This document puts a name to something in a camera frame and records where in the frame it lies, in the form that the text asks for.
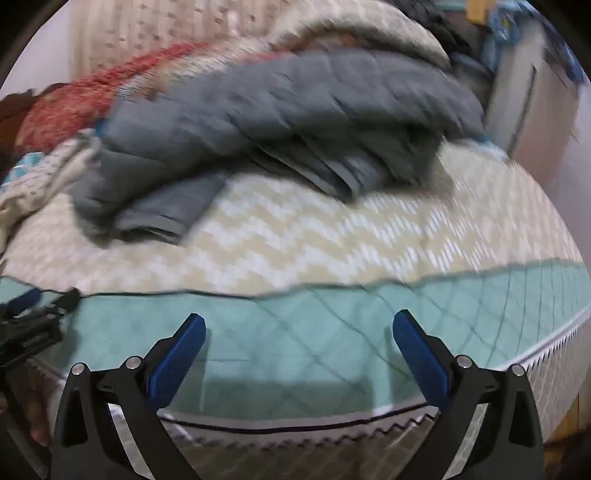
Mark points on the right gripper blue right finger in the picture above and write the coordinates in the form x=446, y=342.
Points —
x=509, y=444

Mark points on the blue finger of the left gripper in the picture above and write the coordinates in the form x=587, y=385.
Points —
x=20, y=304
x=66, y=303

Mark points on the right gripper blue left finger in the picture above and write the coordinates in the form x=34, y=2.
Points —
x=86, y=442

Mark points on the grey quilted puffer jacket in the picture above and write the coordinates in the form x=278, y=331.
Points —
x=347, y=123

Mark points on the dark clothes pile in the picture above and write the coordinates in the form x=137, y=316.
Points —
x=430, y=16

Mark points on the white dotted fleece blanket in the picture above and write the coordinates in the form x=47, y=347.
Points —
x=26, y=194

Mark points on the teal patterned pillow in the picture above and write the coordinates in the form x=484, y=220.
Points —
x=23, y=166

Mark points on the red floral patchwork quilt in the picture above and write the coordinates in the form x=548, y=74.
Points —
x=59, y=114

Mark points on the patterned bed sheet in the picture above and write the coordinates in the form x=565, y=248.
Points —
x=300, y=377

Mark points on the floral beige curtain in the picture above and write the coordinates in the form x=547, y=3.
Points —
x=105, y=33

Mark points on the beige patterned folded comforter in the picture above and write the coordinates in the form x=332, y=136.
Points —
x=370, y=22

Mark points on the yellow cardboard box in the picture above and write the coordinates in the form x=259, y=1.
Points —
x=477, y=11

